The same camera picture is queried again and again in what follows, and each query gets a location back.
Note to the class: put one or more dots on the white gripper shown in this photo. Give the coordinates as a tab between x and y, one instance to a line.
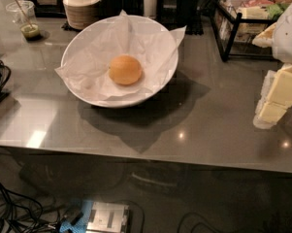
288	33

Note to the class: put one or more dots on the orange fruit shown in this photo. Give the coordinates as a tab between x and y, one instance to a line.
125	70

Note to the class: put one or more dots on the white bowl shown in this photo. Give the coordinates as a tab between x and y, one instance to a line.
119	33

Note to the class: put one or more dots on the black cup with sticks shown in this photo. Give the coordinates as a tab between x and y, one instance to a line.
185	11

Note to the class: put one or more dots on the white cylinder container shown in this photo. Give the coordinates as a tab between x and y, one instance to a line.
150	8

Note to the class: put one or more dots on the white paper liner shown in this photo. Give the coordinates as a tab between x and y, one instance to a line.
97	55

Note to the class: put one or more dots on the stack of paper bowls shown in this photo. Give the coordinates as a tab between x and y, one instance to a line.
81	13

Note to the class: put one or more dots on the silver metal box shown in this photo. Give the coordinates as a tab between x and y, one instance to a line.
108	218

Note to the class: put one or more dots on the blue cloth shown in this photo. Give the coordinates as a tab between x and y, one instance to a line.
76	217

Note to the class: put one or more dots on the clear plastic cup green sauce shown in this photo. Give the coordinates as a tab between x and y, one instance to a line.
28	33

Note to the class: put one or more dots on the wooden stirring stick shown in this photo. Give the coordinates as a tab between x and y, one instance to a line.
24	14

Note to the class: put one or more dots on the black wire rack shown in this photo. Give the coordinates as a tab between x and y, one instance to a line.
234	33

